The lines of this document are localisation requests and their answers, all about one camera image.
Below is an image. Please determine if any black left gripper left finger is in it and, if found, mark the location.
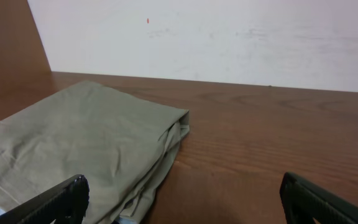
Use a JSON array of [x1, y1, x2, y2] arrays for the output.
[[0, 174, 90, 224]]

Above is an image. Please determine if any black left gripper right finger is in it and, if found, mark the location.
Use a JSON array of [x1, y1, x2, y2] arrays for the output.
[[280, 172, 358, 224]]

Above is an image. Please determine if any olive green fabric bag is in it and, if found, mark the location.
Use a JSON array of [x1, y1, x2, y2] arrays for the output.
[[0, 82, 190, 223]]

